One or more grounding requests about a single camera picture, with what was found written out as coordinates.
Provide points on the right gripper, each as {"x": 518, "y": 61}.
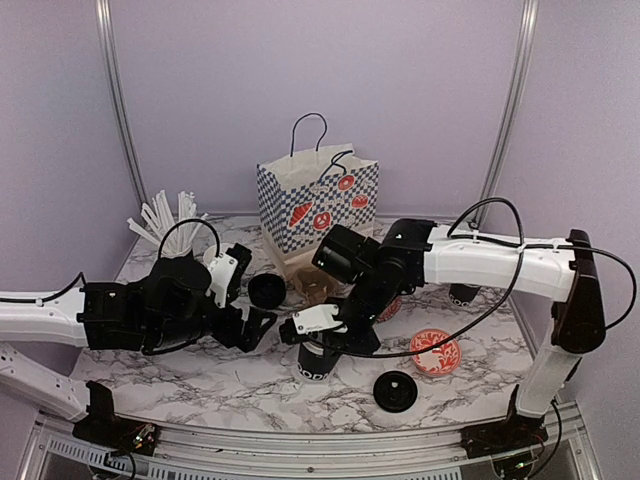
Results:
{"x": 368, "y": 343}

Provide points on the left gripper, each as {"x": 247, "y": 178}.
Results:
{"x": 231, "y": 337}

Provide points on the black paper coffee cup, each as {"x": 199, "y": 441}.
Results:
{"x": 463, "y": 294}

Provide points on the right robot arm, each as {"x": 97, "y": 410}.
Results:
{"x": 416, "y": 252}

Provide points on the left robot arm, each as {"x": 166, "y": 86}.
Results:
{"x": 180, "y": 301}

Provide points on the checkered paper takeout bag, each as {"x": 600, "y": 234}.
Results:
{"x": 303, "y": 194}

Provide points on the stack of black lids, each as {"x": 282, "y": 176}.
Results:
{"x": 267, "y": 291}

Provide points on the red patterned bowl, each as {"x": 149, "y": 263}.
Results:
{"x": 390, "y": 311}

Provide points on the cardboard cup carrier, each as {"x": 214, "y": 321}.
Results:
{"x": 314, "y": 285}

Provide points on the stack of paper cups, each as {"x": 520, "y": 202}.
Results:
{"x": 210, "y": 256}

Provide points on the red floral bowl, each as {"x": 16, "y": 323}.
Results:
{"x": 440, "y": 361}

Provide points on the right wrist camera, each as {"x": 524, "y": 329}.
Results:
{"x": 315, "y": 319}

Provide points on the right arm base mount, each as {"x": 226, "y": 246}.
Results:
{"x": 501, "y": 437}

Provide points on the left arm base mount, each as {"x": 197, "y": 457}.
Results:
{"x": 102, "y": 426}

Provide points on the aluminium front rail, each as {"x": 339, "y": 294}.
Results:
{"x": 190, "y": 452}

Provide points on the left aluminium frame post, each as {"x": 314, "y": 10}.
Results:
{"x": 109, "y": 51}

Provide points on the aluminium frame post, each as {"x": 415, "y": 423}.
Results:
{"x": 515, "y": 93}
{"x": 109, "y": 51}

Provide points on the right aluminium frame post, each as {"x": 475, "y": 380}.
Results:
{"x": 515, "y": 93}

